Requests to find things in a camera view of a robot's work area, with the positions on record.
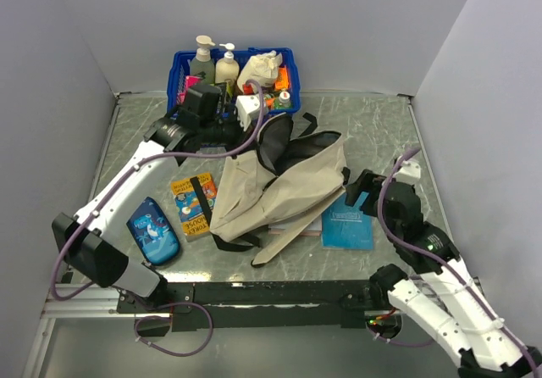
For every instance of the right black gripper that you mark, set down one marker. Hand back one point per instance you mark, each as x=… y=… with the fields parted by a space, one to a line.
x=367 y=181

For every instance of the beige drawstring cloth pouch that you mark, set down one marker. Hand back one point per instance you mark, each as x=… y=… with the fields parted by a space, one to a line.
x=262 y=68

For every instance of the small green red-capped bottle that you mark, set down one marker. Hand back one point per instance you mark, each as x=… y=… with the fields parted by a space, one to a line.
x=282 y=101

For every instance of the blue plastic shopping basket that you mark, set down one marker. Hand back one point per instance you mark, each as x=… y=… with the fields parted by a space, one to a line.
x=181 y=68

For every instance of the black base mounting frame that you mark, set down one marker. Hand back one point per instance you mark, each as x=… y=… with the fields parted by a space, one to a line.
x=253 y=304

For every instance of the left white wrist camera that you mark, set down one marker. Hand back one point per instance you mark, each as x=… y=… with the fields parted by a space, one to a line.
x=248 y=109

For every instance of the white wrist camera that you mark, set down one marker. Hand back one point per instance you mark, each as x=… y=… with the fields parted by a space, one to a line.
x=248 y=109
x=410 y=172

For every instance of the yellow treehouse children's book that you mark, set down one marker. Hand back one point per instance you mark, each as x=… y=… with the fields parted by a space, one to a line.
x=189 y=209

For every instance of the green pump bottle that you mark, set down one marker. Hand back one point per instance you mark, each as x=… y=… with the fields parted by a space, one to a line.
x=202 y=64

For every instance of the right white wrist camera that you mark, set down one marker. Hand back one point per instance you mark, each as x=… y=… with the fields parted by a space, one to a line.
x=410 y=172

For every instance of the cream pump lotion bottle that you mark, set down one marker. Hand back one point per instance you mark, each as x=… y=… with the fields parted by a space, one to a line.
x=227 y=68

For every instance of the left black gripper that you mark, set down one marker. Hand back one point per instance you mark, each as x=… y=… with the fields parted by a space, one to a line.
x=243 y=140

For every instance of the blue dinosaur pencil case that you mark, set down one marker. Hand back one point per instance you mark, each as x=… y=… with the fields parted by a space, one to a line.
x=153 y=234

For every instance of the pink box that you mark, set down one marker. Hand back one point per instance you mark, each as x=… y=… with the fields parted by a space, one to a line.
x=190 y=80

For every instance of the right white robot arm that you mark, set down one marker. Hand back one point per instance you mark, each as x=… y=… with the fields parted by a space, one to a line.
x=463 y=324

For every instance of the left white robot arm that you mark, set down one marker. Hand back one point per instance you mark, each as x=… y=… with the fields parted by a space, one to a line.
x=85 y=239

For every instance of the white flower cover book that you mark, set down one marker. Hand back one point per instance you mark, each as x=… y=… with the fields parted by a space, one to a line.
x=312 y=229

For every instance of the orange snack packet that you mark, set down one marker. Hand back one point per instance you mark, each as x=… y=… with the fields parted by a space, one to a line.
x=282 y=82

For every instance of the beige canvas backpack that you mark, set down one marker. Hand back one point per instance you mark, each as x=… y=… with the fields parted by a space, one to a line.
x=279 y=178

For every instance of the blue paperback book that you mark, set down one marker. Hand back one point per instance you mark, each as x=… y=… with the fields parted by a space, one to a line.
x=346 y=227

